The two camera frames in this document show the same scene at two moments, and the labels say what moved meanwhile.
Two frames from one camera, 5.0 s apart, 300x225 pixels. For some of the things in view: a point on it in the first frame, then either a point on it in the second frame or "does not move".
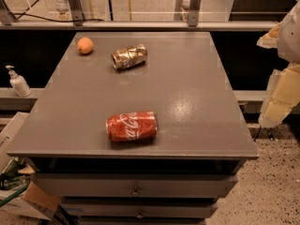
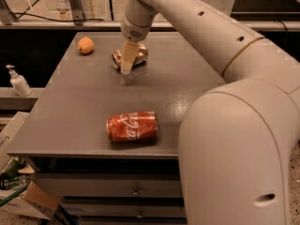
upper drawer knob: x=135 y=191 does not move
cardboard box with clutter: x=19 y=199 does not move
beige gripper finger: x=281 y=97 → x=128 y=57
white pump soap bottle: x=18 y=82 does not move
